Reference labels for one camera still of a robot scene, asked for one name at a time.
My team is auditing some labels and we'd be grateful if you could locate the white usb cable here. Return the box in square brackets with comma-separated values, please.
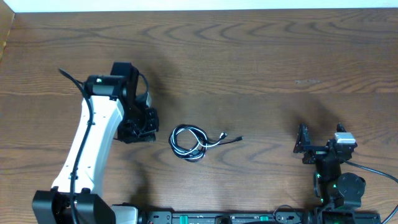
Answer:
[171, 126, 228, 160]

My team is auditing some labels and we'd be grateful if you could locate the black usb cable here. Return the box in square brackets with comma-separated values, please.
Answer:
[169, 124, 243, 163]

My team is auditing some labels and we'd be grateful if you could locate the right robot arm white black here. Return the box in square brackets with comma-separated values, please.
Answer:
[294, 123, 381, 224]

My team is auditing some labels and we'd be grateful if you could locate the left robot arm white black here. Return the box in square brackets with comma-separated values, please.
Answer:
[32, 75, 159, 223]

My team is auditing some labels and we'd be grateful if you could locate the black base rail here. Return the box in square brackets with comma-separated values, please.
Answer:
[136, 210, 382, 224]

